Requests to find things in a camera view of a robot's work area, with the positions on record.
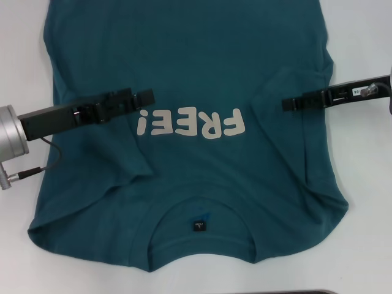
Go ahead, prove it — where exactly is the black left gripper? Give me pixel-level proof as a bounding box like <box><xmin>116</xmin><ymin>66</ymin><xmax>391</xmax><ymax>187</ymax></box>
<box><xmin>18</xmin><ymin>92</ymin><xmax>111</xmax><ymax>142</ymax></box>

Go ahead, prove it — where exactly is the teal blue printed T-shirt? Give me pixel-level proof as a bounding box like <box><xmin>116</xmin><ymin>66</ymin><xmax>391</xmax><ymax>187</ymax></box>
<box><xmin>27</xmin><ymin>0</ymin><xmax>352</xmax><ymax>272</ymax></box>

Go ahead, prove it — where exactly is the left arm cable with plug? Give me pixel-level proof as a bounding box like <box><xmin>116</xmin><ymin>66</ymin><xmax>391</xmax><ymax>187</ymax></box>
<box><xmin>2</xmin><ymin>137</ymin><xmax>62</xmax><ymax>191</ymax></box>

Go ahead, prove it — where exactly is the right arm cable with plug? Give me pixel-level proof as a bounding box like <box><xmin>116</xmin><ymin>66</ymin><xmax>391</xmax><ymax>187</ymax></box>
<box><xmin>360</xmin><ymin>78</ymin><xmax>392</xmax><ymax>97</ymax></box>

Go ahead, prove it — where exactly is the arm cable with plug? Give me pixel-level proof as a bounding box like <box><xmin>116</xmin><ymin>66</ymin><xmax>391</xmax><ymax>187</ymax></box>
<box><xmin>360</xmin><ymin>78</ymin><xmax>392</xmax><ymax>97</ymax></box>
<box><xmin>2</xmin><ymin>137</ymin><xmax>62</xmax><ymax>191</ymax></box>

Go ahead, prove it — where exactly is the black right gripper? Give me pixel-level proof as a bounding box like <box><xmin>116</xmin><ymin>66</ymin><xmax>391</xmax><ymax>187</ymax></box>
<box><xmin>281</xmin><ymin>75</ymin><xmax>392</xmax><ymax>113</ymax></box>

